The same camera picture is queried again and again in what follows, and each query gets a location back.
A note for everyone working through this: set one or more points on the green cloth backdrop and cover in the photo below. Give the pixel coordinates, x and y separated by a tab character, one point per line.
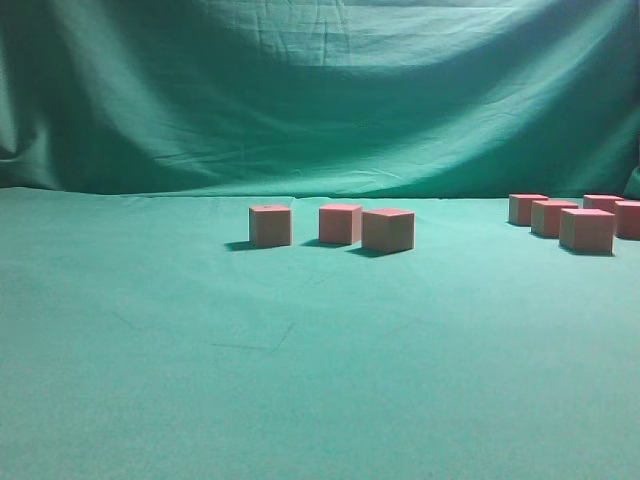
143	336

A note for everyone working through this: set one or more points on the pink cube with pen marks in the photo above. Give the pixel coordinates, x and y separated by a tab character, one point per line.
270	226

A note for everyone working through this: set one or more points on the pink cube column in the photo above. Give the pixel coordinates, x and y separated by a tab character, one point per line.
627	219
520	206
587	231
601	202
546	216

